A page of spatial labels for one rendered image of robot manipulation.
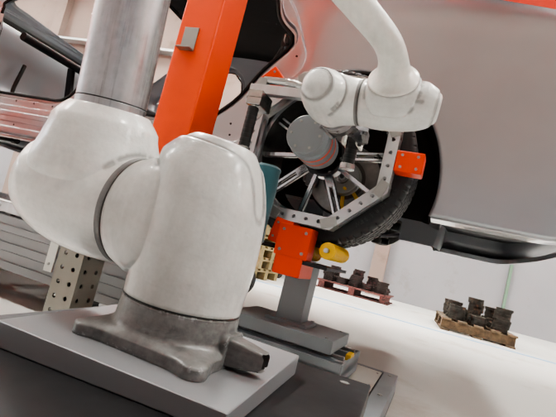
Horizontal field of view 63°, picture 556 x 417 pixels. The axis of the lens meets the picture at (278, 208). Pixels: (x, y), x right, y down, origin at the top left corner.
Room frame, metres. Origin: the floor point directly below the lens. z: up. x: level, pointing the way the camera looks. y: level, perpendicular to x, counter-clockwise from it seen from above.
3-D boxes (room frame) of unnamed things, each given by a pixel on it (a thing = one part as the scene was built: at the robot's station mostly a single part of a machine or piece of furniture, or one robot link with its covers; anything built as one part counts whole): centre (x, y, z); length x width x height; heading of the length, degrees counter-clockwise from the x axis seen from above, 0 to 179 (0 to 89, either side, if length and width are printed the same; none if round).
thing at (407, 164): (1.48, -0.39, 0.85); 0.09 x 0.08 x 0.07; 69
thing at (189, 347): (0.60, 0.07, 0.36); 0.22 x 0.18 x 0.06; 70
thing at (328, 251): (1.63, -0.24, 0.51); 0.29 x 0.06 x 0.06; 159
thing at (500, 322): (6.06, -2.85, 0.23); 1.29 x 0.89 x 0.46; 161
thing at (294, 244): (1.62, -0.10, 0.48); 0.16 x 0.12 x 0.17; 159
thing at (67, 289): (1.52, 0.59, 0.21); 0.10 x 0.10 x 0.42; 69
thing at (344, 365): (1.74, -0.15, 0.13); 0.50 x 0.36 x 0.10; 69
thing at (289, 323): (1.74, -0.15, 0.32); 0.40 x 0.30 x 0.28; 69
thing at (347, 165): (1.30, -0.16, 0.83); 0.04 x 0.04 x 0.16
